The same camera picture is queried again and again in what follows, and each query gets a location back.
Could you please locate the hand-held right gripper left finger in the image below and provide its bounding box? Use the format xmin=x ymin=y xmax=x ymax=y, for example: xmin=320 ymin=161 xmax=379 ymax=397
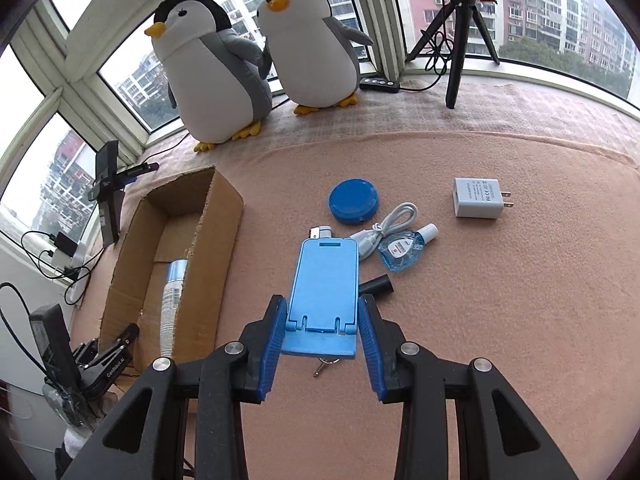
xmin=60 ymin=294 xmax=289 ymax=480

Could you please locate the black power strip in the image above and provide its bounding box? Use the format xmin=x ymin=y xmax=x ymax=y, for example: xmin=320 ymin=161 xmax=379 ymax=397
xmin=359 ymin=77 xmax=402 ymax=94

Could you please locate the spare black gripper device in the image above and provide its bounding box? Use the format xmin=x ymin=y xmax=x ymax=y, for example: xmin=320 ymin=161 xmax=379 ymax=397
xmin=87 ymin=140 xmax=160 ymax=247

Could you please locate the white charger adapter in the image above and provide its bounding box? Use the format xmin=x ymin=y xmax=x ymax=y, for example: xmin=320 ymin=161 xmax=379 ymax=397
xmin=452 ymin=176 xmax=514 ymax=219

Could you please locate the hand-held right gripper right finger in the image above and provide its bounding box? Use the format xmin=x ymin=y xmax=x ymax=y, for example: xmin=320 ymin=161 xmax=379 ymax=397
xmin=357 ymin=295 xmax=581 ymax=480

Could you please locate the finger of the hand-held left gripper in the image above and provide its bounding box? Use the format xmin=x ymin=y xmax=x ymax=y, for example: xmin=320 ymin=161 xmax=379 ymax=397
xmin=75 ymin=323 xmax=141 ymax=392

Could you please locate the white window frame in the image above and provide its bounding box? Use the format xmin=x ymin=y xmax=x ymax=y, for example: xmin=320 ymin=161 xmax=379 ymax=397
xmin=0 ymin=0 xmax=640 ymax=201

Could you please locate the black cylinder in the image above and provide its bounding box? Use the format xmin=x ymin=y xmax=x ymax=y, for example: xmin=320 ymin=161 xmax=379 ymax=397
xmin=359 ymin=275 xmax=396 ymax=302

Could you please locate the black power brick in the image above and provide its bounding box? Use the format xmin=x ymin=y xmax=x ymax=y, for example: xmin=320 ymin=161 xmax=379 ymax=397
xmin=54 ymin=232 xmax=79 ymax=257

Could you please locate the white lotion bottle blue cap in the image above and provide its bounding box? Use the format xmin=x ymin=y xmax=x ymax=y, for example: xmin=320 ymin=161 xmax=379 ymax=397
xmin=159 ymin=259 xmax=190 ymax=356

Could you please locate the cardboard box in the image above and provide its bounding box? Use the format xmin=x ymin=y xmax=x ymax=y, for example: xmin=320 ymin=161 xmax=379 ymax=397
xmin=98 ymin=166 xmax=245 ymax=376

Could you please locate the black tripod cable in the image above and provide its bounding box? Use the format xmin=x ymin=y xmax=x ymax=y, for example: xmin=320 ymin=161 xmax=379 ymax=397
xmin=400 ymin=30 xmax=455 ymax=93

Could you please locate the penguin plush toy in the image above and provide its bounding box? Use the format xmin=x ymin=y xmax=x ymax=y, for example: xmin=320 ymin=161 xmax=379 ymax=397
xmin=145 ymin=0 xmax=275 ymax=153
xmin=256 ymin=0 xmax=375 ymax=115

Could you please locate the blue phone stand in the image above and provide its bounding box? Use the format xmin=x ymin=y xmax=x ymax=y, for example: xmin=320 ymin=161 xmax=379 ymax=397
xmin=280 ymin=238 xmax=360 ymax=359

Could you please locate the blue hand sanitizer bottle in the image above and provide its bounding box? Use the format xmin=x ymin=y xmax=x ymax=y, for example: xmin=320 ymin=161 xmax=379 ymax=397
xmin=377 ymin=223 xmax=440 ymax=274

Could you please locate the pink blanket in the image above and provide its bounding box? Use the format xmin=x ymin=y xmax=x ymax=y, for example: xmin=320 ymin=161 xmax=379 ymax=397
xmin=70 ymin=72 xmax=640 ymax=480

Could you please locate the white power strip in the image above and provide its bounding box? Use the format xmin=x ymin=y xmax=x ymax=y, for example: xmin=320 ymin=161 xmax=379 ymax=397
xmin=64 ymin=240 xmax=103 ymax=306

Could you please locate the black tripod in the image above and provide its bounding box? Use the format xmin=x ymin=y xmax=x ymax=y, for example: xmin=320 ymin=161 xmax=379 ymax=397
xmin=405 ymin=0 xmax=502 ymax=110

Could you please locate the white usb cable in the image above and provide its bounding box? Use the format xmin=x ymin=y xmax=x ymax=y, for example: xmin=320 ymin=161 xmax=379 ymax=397
xmin=348 ymin=202 xmax=418 ymax=263

